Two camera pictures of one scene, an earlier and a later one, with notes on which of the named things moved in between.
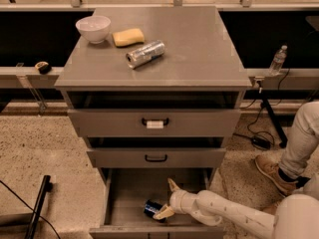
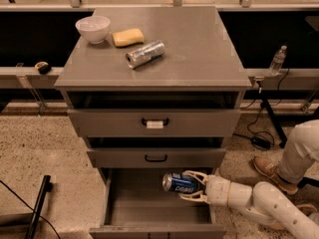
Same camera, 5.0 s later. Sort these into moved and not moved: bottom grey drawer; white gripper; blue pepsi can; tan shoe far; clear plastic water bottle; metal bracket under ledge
Moved: blue pepsi can; white gripper
Not moved: tan shoe far; metal bracket under ledge; clear plastic water bottle; bottom grey drawer
